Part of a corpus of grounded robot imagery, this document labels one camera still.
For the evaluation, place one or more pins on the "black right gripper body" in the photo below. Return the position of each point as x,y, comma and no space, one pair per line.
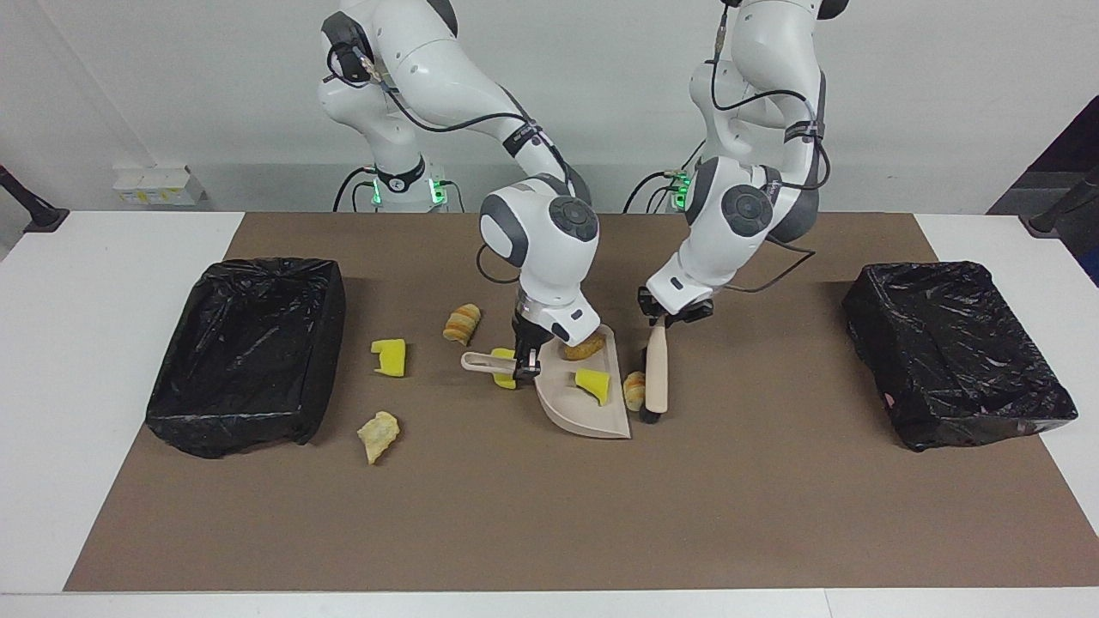
525,335

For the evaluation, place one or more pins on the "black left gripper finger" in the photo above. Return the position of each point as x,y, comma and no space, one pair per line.
658,319

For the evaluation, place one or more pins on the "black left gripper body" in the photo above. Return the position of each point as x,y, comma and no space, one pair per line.
687,311

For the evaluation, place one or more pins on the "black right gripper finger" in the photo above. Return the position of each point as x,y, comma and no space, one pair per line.
527,373

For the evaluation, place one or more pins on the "yellow sponge piece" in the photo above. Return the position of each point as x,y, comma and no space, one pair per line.
503,380
594,384
391,357

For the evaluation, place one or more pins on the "beige plastic dustpan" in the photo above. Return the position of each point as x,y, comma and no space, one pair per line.
567,403

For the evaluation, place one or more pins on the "beige hand brush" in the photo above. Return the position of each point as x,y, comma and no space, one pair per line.
657,369

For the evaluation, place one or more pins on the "brown bread roll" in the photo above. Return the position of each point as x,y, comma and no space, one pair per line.
584,347

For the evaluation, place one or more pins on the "striped croissant piece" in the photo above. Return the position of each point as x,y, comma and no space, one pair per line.
634,390
462,324

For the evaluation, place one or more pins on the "pale flaky pastry piece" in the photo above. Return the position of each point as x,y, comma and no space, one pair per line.
378,433

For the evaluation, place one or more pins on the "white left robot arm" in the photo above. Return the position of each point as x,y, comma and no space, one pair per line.
738,215

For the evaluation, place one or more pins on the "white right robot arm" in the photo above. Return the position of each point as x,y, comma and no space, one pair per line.
549,249

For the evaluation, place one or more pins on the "black bag-lined trash bin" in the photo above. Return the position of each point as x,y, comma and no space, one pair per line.
249,360
953,352

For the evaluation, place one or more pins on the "brown paper table mat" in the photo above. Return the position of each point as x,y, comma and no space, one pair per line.
549,515

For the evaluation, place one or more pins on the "black stand base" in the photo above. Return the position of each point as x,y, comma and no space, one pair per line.
1060,210
30,206

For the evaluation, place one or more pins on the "white power strip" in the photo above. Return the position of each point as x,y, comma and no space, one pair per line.
159,184

